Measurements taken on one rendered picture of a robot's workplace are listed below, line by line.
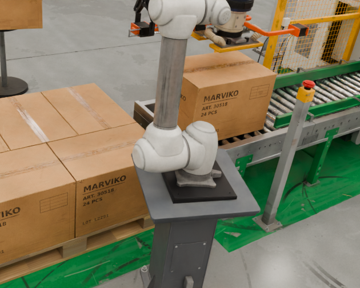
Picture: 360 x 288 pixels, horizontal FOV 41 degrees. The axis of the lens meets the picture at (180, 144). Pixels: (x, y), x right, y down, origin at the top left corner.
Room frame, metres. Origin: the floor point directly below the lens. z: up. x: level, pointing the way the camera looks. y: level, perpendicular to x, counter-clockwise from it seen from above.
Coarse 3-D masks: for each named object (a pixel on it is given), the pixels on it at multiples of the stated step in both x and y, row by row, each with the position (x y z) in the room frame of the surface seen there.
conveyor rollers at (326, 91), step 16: (320, 80) 3.82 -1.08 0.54; (336, 80) 3.84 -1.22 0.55; (352, 80) 3.90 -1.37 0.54; (272, 96) 3.37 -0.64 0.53; (288, 96) 3.38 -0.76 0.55; (320, 96) 3.48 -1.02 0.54; (336, 96) 3.57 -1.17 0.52; (272, 112) 3.11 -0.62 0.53; (288, 112) 3.12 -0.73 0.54; (336, 112) 3.24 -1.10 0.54; (272, 128) 2.85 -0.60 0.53; (224, 144) 2.55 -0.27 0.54
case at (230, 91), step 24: (192, 72) 2.62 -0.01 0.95; (216, 72) 2.67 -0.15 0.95; (240, 72) 2.73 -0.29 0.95; (264, 72) 2.79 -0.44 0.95; (192, 96) 2.45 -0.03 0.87; (216, 96) 2.51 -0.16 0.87; (240, 96) 2.62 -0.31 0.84; (264, 96) 2.75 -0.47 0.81; (192, 120) 2.43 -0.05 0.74; (216, 120) 2.53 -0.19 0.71; (240, 120) 2.65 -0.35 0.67; (264, 120) 2.79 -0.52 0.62
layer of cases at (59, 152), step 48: (48, 96) 2.80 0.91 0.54; (96, 96) 2.90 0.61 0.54; (0, 144) 2.17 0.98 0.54; (48, 144) 2.24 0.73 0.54; (96, 144) 2.32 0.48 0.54; (0, 192) 1.78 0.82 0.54; (48, 192) 1.86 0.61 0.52; (96, 192) 2.03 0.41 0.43; (0, 240) 1.70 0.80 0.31; (48, 240) 1.85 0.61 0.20
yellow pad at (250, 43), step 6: (228, 42) 2.63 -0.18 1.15; (234, 42) 2.68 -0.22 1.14; (246, 42) 2.71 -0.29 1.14; (252, 42) 2.73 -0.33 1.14; (258, 42) 2.75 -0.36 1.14; (216, 48) 2.57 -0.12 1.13; (222, 48) 2.57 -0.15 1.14; (228, 48) 2.59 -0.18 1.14; (234, 48) 2.61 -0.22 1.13; (240, 48) 2.64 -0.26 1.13; (246, 48) 2.67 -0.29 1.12
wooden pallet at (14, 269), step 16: (128, 224) 2.27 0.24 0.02; (144, 224) 2.24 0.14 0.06; (80, 240) 1.97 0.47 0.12; (96, 240) 2.09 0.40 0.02; (112, 240) 2.11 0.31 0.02; (32, 256) 1.79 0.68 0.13; (48, 256) 1.91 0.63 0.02; (64, 256) 1.91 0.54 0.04; (0, 272) 1.74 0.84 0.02; (16, 272) 1.76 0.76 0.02; (32, 272) 1.79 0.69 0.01
